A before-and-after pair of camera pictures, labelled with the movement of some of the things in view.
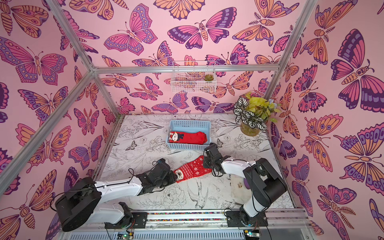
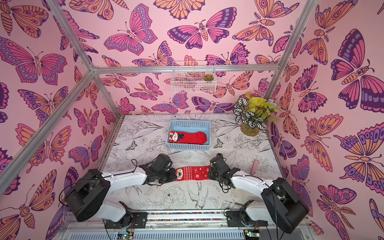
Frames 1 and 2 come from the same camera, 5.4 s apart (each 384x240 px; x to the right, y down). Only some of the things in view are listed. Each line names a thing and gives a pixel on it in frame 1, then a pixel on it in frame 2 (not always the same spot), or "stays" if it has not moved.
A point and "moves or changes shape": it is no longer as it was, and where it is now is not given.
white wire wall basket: (196, 76) stays
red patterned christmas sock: (194, 167) moves or changes shape
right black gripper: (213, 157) → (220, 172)
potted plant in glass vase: (253, 114) stays
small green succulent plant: (208, 77) stays
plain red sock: (199, 138) stays
